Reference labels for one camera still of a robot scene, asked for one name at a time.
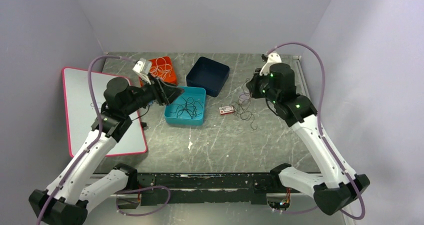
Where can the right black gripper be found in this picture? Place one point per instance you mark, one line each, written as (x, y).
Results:
(252, 84)

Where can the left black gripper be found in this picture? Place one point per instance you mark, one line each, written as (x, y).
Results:
(159, 88)

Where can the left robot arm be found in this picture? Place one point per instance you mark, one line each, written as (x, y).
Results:
(70, 198)

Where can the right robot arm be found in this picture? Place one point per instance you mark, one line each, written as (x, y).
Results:
(338, 184)

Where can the clear paperclip container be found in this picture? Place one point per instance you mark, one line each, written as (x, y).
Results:
(243, 98)

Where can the light blue plastic box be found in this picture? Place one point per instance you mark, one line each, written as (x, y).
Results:
(188, 109)

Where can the orange plastic box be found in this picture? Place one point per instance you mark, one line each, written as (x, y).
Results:
(162, 69)

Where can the red white small box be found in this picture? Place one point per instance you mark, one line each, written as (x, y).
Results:
(225, 110)

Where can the dark blue plastic box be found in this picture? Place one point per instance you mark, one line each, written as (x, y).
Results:
(209, 75)

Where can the pink framed whiteboard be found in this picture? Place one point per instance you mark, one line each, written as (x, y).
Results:
(80, 115)

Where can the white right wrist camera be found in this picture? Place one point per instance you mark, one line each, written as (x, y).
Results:
(271, 59)

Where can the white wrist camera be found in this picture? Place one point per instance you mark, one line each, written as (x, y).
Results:
(142, 69)
(271, 59)

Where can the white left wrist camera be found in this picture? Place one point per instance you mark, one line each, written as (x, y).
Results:
(142, 69)

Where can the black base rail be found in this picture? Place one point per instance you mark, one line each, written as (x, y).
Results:
(197, 188)

